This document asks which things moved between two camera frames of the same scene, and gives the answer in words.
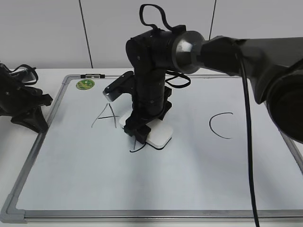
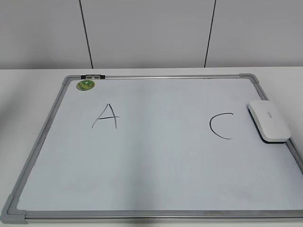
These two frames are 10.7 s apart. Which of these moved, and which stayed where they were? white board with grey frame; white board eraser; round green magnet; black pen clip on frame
Moved: white board eraser
Stayed: white board with grey frame; round green magnet; black pen clip on frame
